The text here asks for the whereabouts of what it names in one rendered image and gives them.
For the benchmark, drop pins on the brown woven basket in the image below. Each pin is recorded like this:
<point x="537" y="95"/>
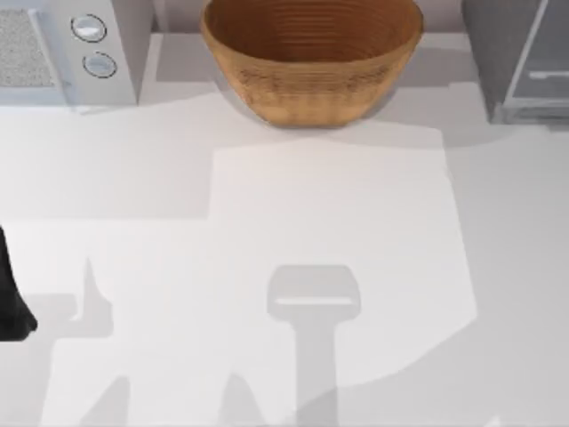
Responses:
<point x="311" y="75"/>

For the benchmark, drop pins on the round microwave knob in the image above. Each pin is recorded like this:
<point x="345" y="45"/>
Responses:
<point x="99" y="65"/>
<point x="88" y="27"/>

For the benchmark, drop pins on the pale microwave oven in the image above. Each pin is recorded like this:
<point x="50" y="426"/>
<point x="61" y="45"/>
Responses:
<point x="66" y="49"/>

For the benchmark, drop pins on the grey cabinet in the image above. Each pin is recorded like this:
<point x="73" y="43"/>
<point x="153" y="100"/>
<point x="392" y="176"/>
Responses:
<point x="524" y="58"/>

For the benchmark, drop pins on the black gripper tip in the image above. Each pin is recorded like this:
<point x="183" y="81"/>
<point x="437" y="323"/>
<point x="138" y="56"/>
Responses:
<point x="11" y="307"/>

